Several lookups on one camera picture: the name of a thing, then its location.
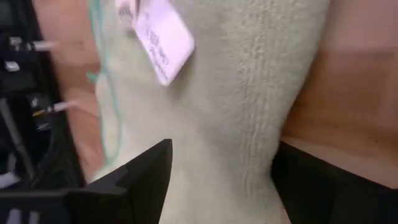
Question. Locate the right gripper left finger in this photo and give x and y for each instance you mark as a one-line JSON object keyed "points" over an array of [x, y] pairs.
{"points": [[124, 202]]}

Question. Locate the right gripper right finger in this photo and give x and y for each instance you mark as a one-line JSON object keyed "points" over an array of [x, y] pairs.
{"points": [[326, 196]]}

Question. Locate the light green microfiber towel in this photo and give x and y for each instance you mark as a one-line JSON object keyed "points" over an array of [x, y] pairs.
{"points": [[224, 109]]}

